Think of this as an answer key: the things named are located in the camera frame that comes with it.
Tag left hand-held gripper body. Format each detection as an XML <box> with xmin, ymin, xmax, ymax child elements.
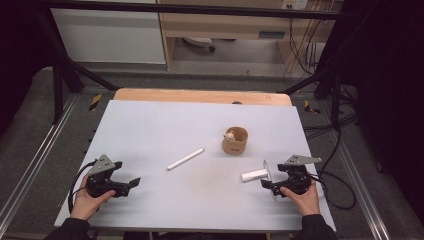
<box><xmin>87</xmin><ymin>154</ymin><xmax>130</xmax><ymax>198</ymax></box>

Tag hanging cable bundle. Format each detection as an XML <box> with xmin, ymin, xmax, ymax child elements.
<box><xmin>287</xmin><ymin>16</ymin><xmax>322</xmax><ymax>76</ymax></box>

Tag black floor cables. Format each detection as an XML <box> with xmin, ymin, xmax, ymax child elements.
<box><xmin>301</xmin><ymin>85</ymin><xmax>360</xmax><ymax>141</ymax></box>

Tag thin white pen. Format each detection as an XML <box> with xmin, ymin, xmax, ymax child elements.
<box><xmin>166</xmin><ymin>148</ymin><xmax>205</xmax><ymax>171</ymax></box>

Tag aluminium floor rail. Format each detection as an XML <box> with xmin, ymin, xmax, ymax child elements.
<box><xmin>0</xmin><ymin>94</ymin><xmax>80</xmax><ymax>228</ymax></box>
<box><xmin>336</xmin><ymin>142</ymin><xmax>392</xmax><ymax>240</ymax></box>

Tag left hand-held gripper cable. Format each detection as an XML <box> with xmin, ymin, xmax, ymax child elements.
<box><xmin>67</xmin><ymin>159</ymin><xmax>98</xmax><ymax>214</ymax></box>

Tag wooden table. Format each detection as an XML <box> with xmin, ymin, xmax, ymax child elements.
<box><xmin>113</xmin><ymin>87</ymin><xmax>293</xmax><ymax>107</ymax></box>

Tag wall power outlet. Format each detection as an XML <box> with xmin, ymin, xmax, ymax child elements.
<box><xmin>281</xmin><ymin>0</ymin><xmax>309</xmax><ymax>10</ymax></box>

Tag right hand-held gripper cable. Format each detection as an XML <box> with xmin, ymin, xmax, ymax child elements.
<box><xmin>309</xmin><ymin>170</ymin><xmax>357</xmax><ymax>211</ymax></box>

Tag black curtain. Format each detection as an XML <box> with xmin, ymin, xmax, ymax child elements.
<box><xmin>0</xmin><ymin>0</ymin><xmax>56</xmax><ymax>136</ymax></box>
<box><xmin>318</xmin><ymin>0</ymin><xmax>424</xmax><ymax>225</ymax></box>

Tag office chair base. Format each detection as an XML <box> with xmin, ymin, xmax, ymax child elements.
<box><xmin>182</xmin><ymin>36</ymin><xmax>217</xmax><ymax>53</ymax></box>

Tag light wooden desk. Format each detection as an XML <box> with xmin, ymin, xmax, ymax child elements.
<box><xmin>156</xmin><ymin>0</ymin><xmax>344</xmax><ymax>70</ymax></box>

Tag hand-held gripper cable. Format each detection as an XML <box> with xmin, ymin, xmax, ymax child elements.
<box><xmin>309</xmin><ymin>170</ymin><xmax>357</xmax><ymax>211</ymax></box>
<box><xmin>67</xmin><ymin>159</ymin><xmax>98</xmax><ymax>214</ymax></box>

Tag white cabinet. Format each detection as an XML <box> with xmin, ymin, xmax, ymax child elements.
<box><xmin>50</xmin><ymin>8</ymin><xmax>167</xmax><ymax>65</ymax></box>

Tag person's right hand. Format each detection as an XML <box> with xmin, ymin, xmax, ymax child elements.
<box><xmin>279</xmin><ymin>179</ymin><xmax>321</xmax><ymax>217</ymax></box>

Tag person's left hand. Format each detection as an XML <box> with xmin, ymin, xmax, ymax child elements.
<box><xmin>69</xmin><ymin>173</ymin><xmax>117</xmax><ymax>222</ymax></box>

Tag black metal frame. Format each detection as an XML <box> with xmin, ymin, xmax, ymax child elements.
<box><xmin>33</xmin><ymin>0</ymin><xmax>348</xmax><ymax>132</ymax></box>

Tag yellow black tape strip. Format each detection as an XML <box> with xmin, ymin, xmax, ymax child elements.
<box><xmin>88</xmin><ymin>93</ymin><xmax>103</xmax><ymax>113</ymax></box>
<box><xmin>303</xmin><ymin>99</ymin><xmax>321</xmax><ymax>115</ymax></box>

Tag white table board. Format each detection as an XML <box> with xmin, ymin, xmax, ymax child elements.
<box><xmin>54</xmin><ymin>99</ymin><xmax>337</xmax><ymax>233</ymax></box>

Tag round wooden pen holder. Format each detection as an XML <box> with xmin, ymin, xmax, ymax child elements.
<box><xmin>221</xmin><ymin>126</ymin><xmax>250</xmax><ymax>155</ymax></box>

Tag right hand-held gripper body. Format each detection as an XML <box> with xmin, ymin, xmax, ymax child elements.
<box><xmin>279</xmin><ymin>154</ymin><xmax>323</xmax><ymax>196</ymax></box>

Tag thick white marker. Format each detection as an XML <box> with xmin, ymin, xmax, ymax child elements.
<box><xmin>240</xmin><ymin>169</ymin><xmax>270</xmax><ymax>183</ymax></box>

